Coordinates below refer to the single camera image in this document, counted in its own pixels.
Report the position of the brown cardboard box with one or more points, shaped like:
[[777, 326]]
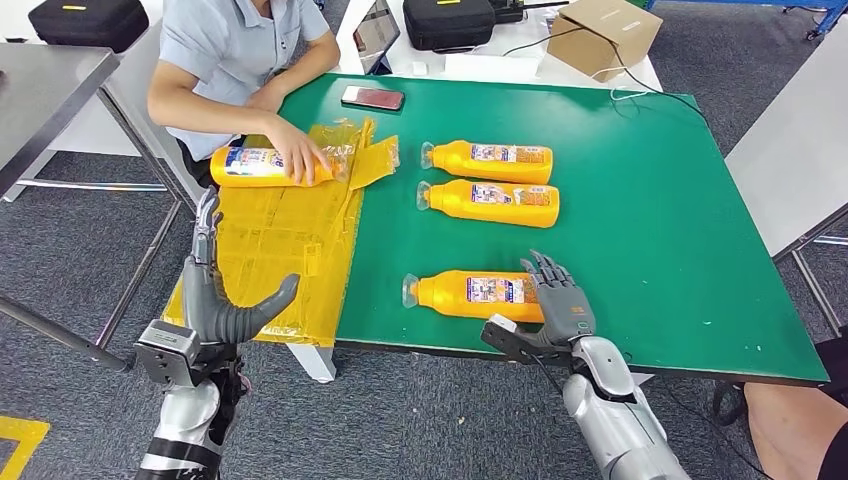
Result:
[[596, 40]]

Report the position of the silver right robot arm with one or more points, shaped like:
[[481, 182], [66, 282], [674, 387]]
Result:
[[616, 424]]

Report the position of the person's left forearm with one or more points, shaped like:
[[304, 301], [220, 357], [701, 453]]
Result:
[[311, 63]]

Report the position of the steel table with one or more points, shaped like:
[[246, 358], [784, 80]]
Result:
[[40, 86]]

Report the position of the light grey table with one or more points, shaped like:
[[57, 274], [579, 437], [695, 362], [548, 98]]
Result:
[[132, 99], [788, 152]]

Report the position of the yellow floor tape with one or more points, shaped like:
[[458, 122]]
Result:
[[26, 429]]

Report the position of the flat white box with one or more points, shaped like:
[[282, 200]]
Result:
[[493, 67]]

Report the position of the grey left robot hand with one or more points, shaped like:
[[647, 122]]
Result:
[[205, 311]]

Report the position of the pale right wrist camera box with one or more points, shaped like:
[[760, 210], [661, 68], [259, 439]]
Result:
[[503, 331]]

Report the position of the yellow taped cardboard mat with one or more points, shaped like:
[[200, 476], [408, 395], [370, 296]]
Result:
[[278, 238]]

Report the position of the person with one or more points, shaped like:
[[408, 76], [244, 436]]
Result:
[[795, 424], [225, 46]]

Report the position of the black carrying case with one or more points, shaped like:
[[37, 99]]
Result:
[[86, 23], [450, 23]]

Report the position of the person's left hand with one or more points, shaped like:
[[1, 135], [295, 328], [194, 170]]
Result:
[[266, 99]]

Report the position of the black radio device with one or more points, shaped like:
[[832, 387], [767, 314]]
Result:
[[509, 10]]

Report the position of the green table mat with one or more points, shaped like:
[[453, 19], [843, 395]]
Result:
[[662, 232]]

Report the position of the orange detergent bottle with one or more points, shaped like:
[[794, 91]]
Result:
[[228, 176], [457, 162], [444, 298], [450, 201]]

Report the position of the person's right hand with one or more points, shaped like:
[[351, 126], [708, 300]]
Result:
[[301, 156]]

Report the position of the small white charger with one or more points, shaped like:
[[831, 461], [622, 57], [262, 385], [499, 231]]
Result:
[[419, 67]]

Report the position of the smartphone with red case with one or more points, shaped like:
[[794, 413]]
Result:
[[372, 98]]

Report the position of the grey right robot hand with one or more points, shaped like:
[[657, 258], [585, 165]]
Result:
[[566, 311]]

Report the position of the grey tablet computer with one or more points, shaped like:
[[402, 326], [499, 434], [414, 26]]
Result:
[[376, 30]]

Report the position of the person's right forearm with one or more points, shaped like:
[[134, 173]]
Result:
[[205, 116]]

